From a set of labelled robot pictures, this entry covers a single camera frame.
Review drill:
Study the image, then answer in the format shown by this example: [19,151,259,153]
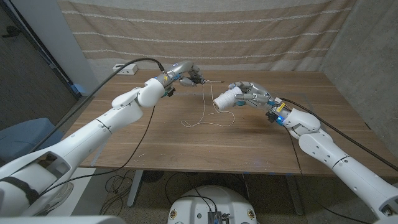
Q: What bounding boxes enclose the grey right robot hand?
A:
[228,81,294,118]

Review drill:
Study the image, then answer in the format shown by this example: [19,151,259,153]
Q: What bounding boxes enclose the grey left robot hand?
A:
[163,61,206,88]

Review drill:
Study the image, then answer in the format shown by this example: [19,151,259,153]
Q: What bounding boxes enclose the blue black handled screwdriver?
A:
[195,77,226,85]

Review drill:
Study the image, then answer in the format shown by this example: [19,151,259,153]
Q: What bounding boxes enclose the white string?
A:
[180,81,236,128]

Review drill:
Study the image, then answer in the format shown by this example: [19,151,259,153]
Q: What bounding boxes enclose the white string spool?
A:
[213,86,244,112]

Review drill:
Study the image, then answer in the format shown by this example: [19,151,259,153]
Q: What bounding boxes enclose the striped beige backdrop cloth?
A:
[57,0,358,72]

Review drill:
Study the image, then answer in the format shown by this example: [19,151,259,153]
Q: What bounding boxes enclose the white power strip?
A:
[112,63,139,76]

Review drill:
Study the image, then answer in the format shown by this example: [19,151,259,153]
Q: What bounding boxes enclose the grey table leg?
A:
[285,175,305,216]
[126,169,144,208]

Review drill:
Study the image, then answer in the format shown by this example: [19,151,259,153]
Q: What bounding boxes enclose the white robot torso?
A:
[167,185,258,224]

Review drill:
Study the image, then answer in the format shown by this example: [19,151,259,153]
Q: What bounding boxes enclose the dark door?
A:
[0,6,78,131]

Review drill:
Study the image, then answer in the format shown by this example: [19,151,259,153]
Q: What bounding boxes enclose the blue upholstered seat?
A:
[0,117,65,167]

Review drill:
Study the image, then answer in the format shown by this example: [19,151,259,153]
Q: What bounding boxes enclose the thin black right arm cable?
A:
[284,126,371,224]

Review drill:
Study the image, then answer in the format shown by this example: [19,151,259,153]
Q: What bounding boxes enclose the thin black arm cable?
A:
[37,105,156,200]
[284,126,371,224]

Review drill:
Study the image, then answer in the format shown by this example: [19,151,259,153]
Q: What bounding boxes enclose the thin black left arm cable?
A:
[37,105,156,200]

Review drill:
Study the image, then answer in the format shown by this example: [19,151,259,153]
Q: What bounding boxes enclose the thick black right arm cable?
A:
[279,98,398,172]

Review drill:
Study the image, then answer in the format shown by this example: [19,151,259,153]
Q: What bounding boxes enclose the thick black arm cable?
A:
[29,57,166,153]
[279,98,398,172]

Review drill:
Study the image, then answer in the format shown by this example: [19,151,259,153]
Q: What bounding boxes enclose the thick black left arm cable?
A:
[29,57,166,153]

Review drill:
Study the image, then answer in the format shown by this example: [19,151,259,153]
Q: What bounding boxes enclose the black door handle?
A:
[1,26,21,39]

